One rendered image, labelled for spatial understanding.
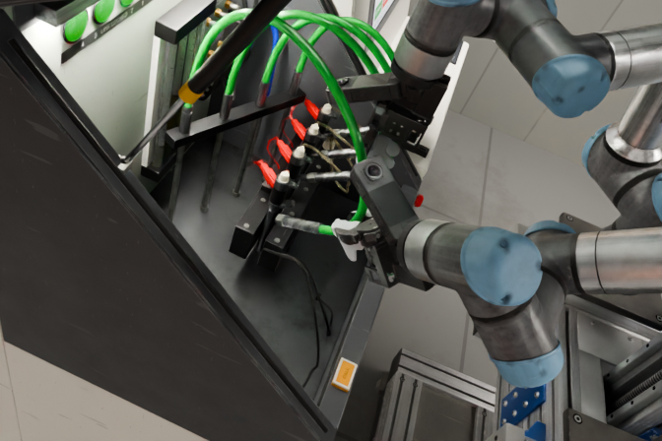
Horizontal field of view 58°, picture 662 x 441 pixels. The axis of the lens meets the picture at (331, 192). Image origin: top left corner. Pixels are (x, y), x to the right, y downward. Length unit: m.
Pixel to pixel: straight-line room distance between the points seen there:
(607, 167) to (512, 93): 2.17
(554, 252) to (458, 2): 0.32
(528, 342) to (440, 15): 0.40
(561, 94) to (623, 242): 0.18
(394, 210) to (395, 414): 1.23
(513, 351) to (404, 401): 1.27
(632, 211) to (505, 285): 0.70
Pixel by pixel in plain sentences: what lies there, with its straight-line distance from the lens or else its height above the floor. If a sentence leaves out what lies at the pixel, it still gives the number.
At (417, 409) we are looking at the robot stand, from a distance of 1.94.
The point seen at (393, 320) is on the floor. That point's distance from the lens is 2.36.
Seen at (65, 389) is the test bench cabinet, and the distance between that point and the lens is 1.23.
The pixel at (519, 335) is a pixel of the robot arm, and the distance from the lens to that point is 0.67.
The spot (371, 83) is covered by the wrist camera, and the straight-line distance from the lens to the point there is 0.86.
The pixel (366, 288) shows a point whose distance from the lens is 1.16.
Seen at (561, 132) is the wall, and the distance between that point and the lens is 3.59.
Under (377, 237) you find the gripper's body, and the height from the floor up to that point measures 1.29.
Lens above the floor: 1.84
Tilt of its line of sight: 43 degrees down
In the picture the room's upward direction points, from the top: 23 degrees clockwise
